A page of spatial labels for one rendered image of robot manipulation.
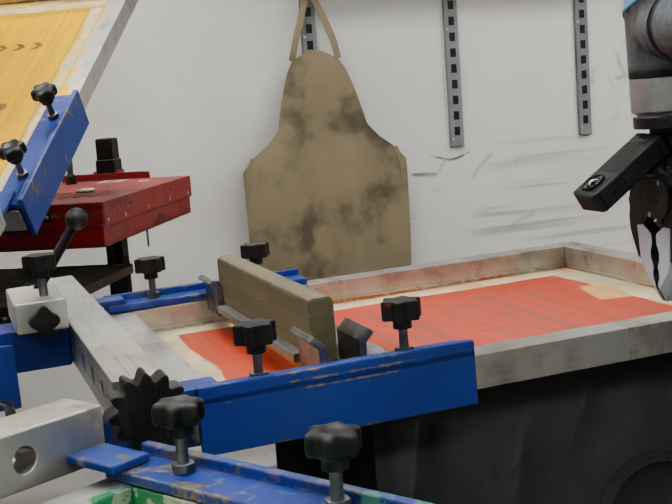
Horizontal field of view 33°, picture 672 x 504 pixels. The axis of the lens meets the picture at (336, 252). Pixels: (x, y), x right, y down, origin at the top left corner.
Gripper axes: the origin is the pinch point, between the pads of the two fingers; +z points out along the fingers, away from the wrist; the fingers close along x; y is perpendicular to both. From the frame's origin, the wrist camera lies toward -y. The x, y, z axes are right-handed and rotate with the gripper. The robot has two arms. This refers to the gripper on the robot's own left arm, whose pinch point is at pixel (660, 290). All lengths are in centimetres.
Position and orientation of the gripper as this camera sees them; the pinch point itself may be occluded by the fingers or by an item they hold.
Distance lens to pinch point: 136.4
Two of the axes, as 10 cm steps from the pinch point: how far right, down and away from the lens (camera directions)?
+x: -3.4, -1.1, 9.3
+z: 1.1, 9.8, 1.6
